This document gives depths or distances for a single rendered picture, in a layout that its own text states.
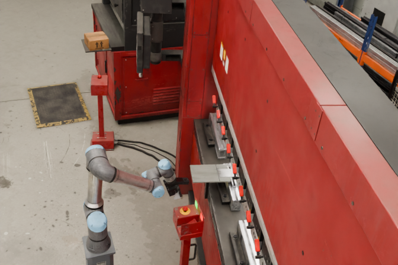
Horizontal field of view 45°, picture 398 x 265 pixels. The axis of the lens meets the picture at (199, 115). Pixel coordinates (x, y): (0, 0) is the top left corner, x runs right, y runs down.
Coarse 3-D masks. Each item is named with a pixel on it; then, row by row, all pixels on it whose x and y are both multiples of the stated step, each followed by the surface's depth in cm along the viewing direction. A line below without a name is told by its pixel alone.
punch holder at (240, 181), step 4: (240, 164) 287; (240, 168) 286; (240, 172) 286; (240, 176) 287; (244, 176) 278; (236, 180) 296; (240, 180) 287; (244, 180) 278; (240, 184) 285; (244, 184) 279; (244, 188) 281; (244, 192) 283
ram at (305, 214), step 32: (224, 0) 329; (224, 32) 330; (224, 64) 331; (256, 64) 250; (224, 96) 332; (256, 96) 251; (288, 96) 202; (256, 128) 251; (288, 128) 202; (256, 160) 252; (288, 160) 202; (320, 160) 169; (256, 192) 252; (288, 192) 202; (320, 192) 169; (288, 224) 203; (320, 224) 169; (352, 224) 145; (288, 256) 203; (320, 256) 170; (352, 256) 146
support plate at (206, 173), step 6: (192, 168) 333; (198, 168) 333; (204, 168) 334; (210, 168) 334; (222, 168) 335; (192, 174) 327; (198, 174) 328; (204, 174) 328; (210, 174) 329; (216, 174) 329; (192, 180) 322; (198, 180) 323; (204, 180) 323; (210, 180) 324; (216, 180) 324; (222, 180) 324; (228, 180) 325
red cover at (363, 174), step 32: (256, 0) 248; (256, 32) 244; (288, 32) 216; (288, 64) 196; (320, 96) 170; (320, 128) 165; (352, 128) 154; (352, 160) 141; (384, 160) 141; (352, 192) 142; (384, 192) 129; (384, 224) 124; (384, 256) 124
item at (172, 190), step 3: (174, 180) 305; (165, 183) 306; (168, 183) 306; (171, 183) 305; (168, 186) 308; (171, 186) 310; (174, 186) 310; (177, 186) 309; (168, 189) 310; (171, 189) 308; (174, 189) 309; (177, 189) 310; (180, 189) 310; (168, 192) 309; (171, 192) 310; (174, 192) 311; (177, 192) 312; (171, 195) 311
